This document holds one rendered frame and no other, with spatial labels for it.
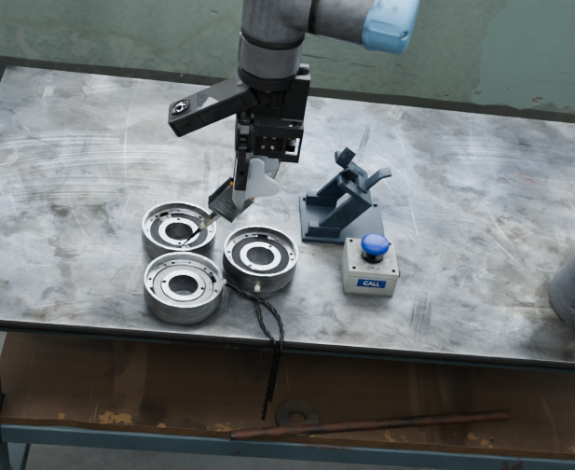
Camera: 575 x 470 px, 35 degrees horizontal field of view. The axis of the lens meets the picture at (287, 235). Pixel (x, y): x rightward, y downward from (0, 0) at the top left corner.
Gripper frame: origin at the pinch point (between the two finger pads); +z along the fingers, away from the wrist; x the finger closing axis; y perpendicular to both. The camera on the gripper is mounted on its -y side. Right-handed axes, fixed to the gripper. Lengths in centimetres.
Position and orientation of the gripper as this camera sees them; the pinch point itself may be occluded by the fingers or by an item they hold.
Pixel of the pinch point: (235, 194)
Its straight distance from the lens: 123.0
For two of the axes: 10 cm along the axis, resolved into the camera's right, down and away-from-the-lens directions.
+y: 9.9, 0.8, 1.1
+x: -0.3, -6.6, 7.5
